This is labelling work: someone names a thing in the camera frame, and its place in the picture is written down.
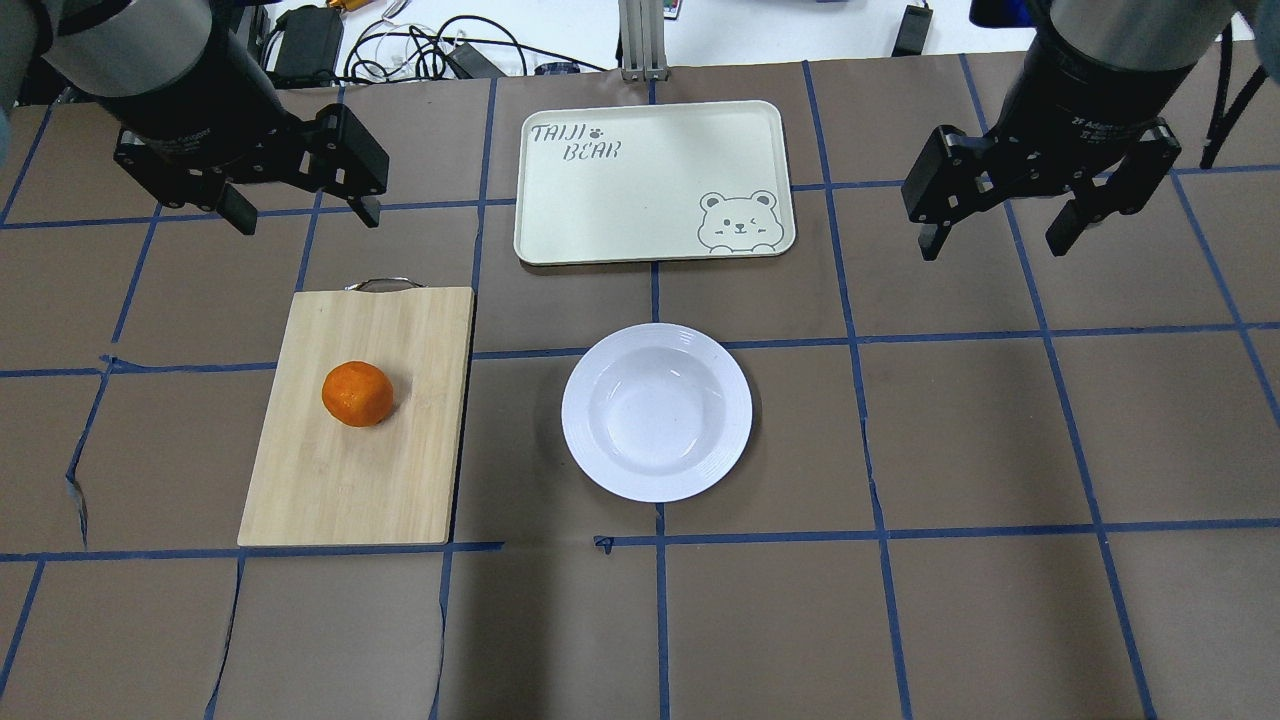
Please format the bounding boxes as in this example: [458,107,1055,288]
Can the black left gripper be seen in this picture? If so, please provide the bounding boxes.
[113,102,390,236]

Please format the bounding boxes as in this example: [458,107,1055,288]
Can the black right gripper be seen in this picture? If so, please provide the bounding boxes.
[902,118,1181,263]

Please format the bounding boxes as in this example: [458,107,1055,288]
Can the orange fruit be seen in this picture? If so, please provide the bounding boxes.
[320,361,396,428]

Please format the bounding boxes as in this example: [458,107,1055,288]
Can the white ribbed plate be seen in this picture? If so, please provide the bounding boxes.
[559,323,754,503]

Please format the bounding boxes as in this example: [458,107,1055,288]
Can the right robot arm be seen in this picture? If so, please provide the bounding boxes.
[902,1,1277,261]

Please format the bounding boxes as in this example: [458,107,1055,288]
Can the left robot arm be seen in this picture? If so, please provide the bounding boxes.
[3,1,390,234]

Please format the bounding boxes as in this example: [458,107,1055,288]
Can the cream bear tray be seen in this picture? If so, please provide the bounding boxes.
[513,100,797,266]

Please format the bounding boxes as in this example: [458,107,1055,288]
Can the black power adapter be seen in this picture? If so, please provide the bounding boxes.
[268,5,343,88]

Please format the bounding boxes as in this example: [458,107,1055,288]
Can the black box on table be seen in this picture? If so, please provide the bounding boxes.
[890,1,933,56]

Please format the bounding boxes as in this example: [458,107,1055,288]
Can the bamboo cutting board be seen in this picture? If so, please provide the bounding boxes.
[237,286,476,548]

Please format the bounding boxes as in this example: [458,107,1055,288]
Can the tangled black cables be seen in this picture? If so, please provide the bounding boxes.
[346,12,611,83]

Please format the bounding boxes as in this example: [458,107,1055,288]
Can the black cable at right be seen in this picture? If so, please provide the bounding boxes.
[1198,20,1271,170]

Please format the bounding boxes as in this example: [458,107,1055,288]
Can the aluminium frame post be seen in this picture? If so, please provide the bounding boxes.
[617,0,669,82]

